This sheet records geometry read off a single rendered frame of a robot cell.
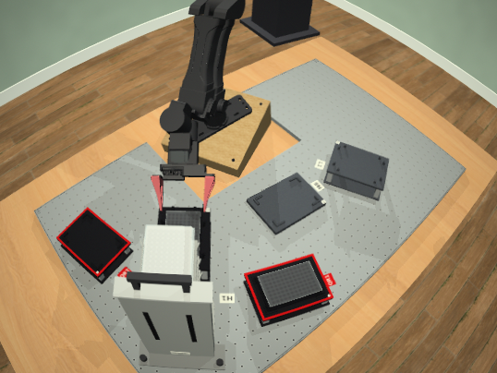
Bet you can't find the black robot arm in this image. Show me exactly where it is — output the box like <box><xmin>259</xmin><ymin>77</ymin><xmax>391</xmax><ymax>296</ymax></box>
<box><xmin>160</xmin><ymin>0</ymin><xmax>252</xmax><ymax>164</ymax></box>

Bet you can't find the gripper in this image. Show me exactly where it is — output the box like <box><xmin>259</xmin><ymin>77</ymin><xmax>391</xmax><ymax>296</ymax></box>
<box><xmin>151</xmin><ymin>164</ymin><xmax>215</xmax><ymax>212</ymax></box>

